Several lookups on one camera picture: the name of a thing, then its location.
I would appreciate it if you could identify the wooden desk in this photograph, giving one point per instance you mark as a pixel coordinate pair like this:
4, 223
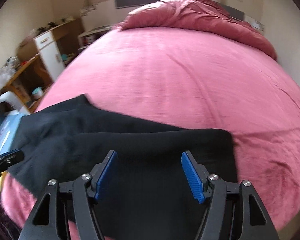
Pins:
70, 28

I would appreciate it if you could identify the pink bed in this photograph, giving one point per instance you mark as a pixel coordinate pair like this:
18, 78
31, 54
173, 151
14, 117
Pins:
190, 80

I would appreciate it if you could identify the teal toy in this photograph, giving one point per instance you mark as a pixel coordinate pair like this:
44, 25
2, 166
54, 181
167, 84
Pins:
65, 57

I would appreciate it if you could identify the light blue printed cloth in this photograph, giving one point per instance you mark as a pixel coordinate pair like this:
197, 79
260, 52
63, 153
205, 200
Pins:
7, 130

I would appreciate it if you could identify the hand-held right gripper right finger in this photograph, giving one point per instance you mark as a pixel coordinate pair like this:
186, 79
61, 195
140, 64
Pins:
191, 177

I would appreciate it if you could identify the dark grey headboard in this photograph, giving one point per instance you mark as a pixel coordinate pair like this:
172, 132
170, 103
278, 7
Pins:
130, 2

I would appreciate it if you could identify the clear plastic bags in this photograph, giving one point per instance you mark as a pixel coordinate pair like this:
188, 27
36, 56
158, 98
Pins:
6, 71

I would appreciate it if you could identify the white floral panel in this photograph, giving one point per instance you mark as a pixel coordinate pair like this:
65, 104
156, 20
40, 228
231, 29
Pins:
253, 23
85, 11

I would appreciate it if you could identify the red duvet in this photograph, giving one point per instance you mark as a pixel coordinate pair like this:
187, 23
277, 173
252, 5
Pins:
190, 15

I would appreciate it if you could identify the white cabinet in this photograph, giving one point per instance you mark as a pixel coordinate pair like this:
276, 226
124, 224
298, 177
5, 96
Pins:
50, 60

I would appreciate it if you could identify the white nightstand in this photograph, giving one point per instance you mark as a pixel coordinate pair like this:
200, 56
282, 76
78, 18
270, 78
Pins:
90, 33

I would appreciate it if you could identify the teal lidded jar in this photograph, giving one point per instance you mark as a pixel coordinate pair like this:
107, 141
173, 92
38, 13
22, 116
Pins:
37, 93

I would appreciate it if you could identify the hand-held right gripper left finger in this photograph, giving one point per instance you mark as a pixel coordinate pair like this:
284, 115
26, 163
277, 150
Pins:
106, 177

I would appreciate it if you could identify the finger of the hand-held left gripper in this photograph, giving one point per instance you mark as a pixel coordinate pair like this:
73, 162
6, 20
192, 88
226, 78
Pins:
10, 158

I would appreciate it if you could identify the black pants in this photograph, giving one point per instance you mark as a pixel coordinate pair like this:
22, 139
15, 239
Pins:
145, 150

